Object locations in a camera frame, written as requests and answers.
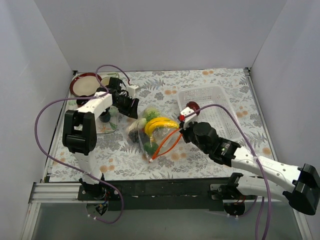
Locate cream mug black handle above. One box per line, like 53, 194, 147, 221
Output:
100, 76, 111, 88

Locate floral serving tray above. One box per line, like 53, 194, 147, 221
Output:
69, 72, 120, 134

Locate aluminium frame rail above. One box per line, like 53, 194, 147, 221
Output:
29, 177, 267, 203

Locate white plastic mesh basket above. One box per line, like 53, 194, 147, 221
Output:
177, 84, 242, 142

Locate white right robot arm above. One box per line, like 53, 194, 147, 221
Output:
178, 114, 320, 216

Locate fake green cabbage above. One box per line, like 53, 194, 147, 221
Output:
143, 107, 161, 122

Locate dark blue mug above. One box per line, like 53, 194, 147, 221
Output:
99, 110, 111, 123

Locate red rimmed cream plate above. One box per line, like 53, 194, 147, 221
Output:
69, 72, 102, 97

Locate fake red apple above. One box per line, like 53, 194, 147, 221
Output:
186, 101, 200, 116

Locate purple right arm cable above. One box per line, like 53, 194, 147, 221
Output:
182, 103, 272, 240

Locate fake dark grapes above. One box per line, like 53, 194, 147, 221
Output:
128, 128, 140, 144

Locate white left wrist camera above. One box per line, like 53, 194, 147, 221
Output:
126, 84, 141, 98

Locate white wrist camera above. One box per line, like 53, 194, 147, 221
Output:
179, 107, 198, 129
126, 84, 141, 98

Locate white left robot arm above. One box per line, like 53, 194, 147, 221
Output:
62, 77, 139, 200

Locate orange ceramic cup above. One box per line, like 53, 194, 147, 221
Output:
76, 96, 89, 108

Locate clear zip top bag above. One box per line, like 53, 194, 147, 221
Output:
125, 105, 182, 163

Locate fake green pepper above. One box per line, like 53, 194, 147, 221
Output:
143, 141, 159, 157

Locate fake yellow banana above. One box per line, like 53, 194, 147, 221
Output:
144, 117, 179, 137

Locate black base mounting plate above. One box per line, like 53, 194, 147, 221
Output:
77, 177, 254, 211

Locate floral table mat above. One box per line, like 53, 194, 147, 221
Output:
48, 68, 281, 183

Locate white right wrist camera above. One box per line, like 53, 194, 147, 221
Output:
179, 107, 198, 129

